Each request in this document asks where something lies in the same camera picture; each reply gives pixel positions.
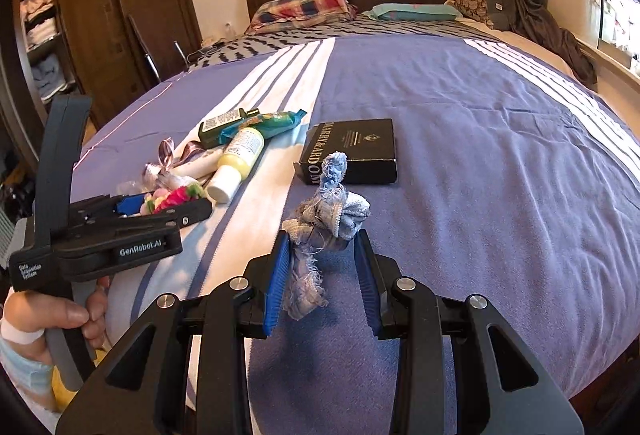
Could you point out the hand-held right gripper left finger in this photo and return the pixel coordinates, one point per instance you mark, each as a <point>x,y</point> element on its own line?
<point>276,287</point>

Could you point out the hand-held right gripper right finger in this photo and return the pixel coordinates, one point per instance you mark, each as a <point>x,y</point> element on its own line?
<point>367,295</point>

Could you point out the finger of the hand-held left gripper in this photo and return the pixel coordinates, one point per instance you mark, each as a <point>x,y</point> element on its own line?
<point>131,204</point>
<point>165,219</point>

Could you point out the pink green fluffy pompom toy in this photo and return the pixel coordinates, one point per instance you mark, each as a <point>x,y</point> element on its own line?
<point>175,197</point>

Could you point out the frayed blue denim scrap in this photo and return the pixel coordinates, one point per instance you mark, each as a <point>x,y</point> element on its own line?
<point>330,210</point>

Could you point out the person's left forearm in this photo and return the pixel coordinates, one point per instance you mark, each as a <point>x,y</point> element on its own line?
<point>22,365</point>

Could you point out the person's left hand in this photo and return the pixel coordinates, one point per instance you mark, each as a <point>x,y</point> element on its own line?
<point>60,312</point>

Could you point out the clear plastic wrapper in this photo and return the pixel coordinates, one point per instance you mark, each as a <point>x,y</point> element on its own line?
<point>131,187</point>

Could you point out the white tube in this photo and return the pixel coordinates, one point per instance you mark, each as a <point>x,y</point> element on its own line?
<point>197,164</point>

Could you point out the yellow bottle with white cap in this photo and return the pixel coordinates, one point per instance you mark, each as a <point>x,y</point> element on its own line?
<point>240,155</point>

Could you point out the dark green bottle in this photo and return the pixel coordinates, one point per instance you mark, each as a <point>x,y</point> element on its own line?
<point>217,130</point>

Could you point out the teal snack wrapper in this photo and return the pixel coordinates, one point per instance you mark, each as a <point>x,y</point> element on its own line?
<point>275,121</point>

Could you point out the black flat box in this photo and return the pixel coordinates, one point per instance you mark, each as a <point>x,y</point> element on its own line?
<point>360,145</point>

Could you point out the dark metal pole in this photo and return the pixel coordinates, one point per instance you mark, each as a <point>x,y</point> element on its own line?
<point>145,50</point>

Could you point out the chrome metal pole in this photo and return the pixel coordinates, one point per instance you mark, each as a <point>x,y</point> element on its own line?
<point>179,50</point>

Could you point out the brown wooden wardrobe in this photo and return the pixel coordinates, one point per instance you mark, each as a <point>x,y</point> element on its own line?
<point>120,15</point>

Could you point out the stack of folded clothes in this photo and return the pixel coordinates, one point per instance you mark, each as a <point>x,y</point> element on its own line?
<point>42,30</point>

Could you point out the purple white striped blanket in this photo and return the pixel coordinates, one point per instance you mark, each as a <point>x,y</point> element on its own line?
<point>450,115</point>

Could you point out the zebra print bed sheet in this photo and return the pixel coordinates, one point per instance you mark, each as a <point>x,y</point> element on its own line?
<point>300,37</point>

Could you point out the plaid pillow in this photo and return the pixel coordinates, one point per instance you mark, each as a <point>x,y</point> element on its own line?
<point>300,7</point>

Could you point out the teal pillow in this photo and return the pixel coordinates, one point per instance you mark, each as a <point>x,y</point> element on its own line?
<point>415,11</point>

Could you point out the patterned cushion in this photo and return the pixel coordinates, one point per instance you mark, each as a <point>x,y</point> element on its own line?
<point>467,0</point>

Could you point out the white storage box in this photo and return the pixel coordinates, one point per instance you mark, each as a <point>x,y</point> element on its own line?
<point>575,5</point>

